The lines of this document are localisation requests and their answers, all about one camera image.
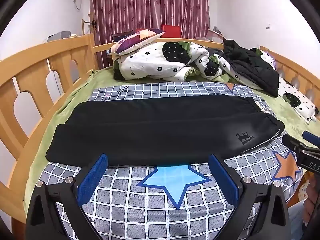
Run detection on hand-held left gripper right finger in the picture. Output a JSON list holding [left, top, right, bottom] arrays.
[[208, 153, 290, 240]]

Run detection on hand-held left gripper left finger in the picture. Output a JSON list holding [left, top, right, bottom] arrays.
[[25, 153, 108, 240]]

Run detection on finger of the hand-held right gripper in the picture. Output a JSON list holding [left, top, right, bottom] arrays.
[[302, 131, 320, 147], [282, 134, 307, 153]]

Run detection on black pants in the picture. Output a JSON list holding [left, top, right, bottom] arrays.
[[46, 95, 285, 167]]

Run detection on person's right hand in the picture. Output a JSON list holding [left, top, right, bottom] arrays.
[[304, 177, 320, 227]]

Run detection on green blanket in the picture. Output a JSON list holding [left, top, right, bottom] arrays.
[[24, 67, 320, 205]]

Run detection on white floral pillow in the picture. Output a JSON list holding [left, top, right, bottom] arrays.
[[277, 76, 317, 123]]

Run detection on grey checked star bedsheet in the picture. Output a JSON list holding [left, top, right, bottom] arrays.
[[37, 81, 304, 240]]

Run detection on black jacket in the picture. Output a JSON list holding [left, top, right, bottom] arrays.
[[210, 39, 280, 98]]

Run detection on white floral quilt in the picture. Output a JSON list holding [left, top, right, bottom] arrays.
[[112, 41, 263, 83]]

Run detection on cardboard box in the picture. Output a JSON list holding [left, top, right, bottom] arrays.
[[207, 26, 230, 42]]

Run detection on purple patterned pillow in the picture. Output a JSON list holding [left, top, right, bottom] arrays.
[[107, 28, 165, 55]]

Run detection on dark wooden chair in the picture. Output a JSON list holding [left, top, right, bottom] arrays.
[[111, 31, 134, 43]]

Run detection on grey box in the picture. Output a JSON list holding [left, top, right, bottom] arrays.
[[47, 31, 77, 42]]

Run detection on red box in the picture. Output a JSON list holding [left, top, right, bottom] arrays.
[[161, 24, 181, 38]]

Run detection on wooden coat rack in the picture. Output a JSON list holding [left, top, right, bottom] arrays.
[[82, 11, 98, 34]]

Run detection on red striped curtain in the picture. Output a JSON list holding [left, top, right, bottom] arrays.
[[89, 0, 210, 48]]

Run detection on wooden bed frame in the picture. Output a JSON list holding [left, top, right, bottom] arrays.
[[0, 34, 320, 224]]

